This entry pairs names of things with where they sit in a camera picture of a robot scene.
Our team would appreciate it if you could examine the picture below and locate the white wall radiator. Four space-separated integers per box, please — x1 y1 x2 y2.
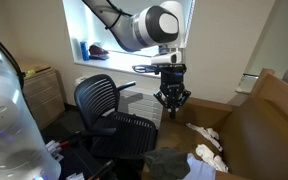
117 87 167 130

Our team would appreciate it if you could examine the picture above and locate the yellow sticky note pad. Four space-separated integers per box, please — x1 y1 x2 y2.
24 69 37 79

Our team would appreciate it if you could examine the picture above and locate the wooden drawer dresser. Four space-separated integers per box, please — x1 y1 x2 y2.
16 58 66 130

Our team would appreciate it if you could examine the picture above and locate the dark grey t shirt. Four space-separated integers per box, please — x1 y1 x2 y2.
143 147 191 180

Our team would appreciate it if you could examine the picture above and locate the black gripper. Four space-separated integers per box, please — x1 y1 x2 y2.
153 64 192 120

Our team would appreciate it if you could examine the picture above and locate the chrome metal bar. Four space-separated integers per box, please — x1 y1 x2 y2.
243 72 260 80

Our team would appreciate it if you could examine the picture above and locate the brown leather couch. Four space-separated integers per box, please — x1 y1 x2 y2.
141 68 288 180

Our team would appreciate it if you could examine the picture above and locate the black mesh office chair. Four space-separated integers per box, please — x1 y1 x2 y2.
73 73 158 160

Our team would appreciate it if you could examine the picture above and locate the white plug block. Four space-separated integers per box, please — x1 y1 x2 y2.
45 139 65 163

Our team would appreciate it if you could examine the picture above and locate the black rod with red tip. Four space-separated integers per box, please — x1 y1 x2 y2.
88 159 117 180

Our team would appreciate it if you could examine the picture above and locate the red handled tool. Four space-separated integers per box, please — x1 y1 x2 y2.
58 137 78 148

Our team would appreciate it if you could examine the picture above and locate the long white crumpled cloth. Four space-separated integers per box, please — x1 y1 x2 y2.
185 122 224 152

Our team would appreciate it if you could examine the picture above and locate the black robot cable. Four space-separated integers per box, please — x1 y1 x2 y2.
0 0 162 90

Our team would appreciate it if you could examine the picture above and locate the light blue cloth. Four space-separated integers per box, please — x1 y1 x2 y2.
183 152 217 180

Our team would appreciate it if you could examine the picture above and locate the blue bottle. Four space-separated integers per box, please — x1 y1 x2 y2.
79 40 91 62

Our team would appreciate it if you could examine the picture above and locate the white paper box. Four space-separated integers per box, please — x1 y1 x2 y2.
65 172 85 180

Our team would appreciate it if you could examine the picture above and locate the bunched white crumpled cloth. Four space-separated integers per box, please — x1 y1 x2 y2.
195 143 229 173

